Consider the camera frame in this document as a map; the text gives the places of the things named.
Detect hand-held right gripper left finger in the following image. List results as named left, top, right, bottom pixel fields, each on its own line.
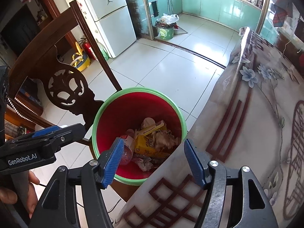
left=28, top=137, right=125, bottom=228

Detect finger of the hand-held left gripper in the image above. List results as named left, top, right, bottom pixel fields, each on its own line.
left=31, top=123, right=86, bottom=148

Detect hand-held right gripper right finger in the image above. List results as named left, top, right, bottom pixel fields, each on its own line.
left=184, top=138, right=278, bottom=228

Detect clear plastic water bottle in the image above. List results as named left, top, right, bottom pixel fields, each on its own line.
left=118, top=128, right=136, bottom=166

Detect silver foil wrapper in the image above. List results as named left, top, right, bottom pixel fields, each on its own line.
left=131, top=152, right=158, bottom=172

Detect yellow cardboard box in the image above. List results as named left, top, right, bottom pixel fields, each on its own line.
left=134, top=130, right=172, bottom=159

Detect pale yellow slim box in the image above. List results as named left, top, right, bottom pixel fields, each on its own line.
left=136, top=119, right=167, bottom=136

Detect red bin with green rim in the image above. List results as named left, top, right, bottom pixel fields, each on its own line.
left=91, top=87, right=188, bottom=186

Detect person's left hand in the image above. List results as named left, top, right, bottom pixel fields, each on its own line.
left=0, top=170, right=40, bottom=219

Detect crumpled paper tissue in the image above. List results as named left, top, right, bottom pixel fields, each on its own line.
left=151, top=129, right=181, bottom=151

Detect white crumpled paper ball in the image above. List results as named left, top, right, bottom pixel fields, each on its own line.
left=141, top=117, right=156, bottom=131

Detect floral tablecloth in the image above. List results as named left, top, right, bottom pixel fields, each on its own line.
left=114, top=27, right=304, bottom=228

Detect yellow toy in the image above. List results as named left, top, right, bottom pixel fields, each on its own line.
left=71, top=41, right=91, bottom=72

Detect red fire extinguisher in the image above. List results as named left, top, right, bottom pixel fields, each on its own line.
left=79, top=38, right=97, bottom=60

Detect green detergent bottle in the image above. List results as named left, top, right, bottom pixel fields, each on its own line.
left=96, top=39, right=110, bottom=61

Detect carved wooden chair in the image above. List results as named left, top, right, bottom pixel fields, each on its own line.
left=7, top=0, right=143, bottom=202

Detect white refrigerator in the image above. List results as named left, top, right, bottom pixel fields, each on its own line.
left=78, top=0, right=137, bottom=59

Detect green kitchen waste bin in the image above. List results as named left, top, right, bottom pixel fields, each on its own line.
left=157, top=20, right=176, bottom=40

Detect glass sliding door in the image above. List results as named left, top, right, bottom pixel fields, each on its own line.
left=121, top=0, right=156, bottom=40

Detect white plastic bag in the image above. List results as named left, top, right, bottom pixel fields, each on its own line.
left=161, top=14, right=180, bottom=24

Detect teal kitchen cabinets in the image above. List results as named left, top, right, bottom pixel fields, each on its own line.
left=146, top=0, right=264, bottom=31

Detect plaid garment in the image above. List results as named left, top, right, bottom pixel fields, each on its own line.
left=273, top=3, right=288, bottom=28

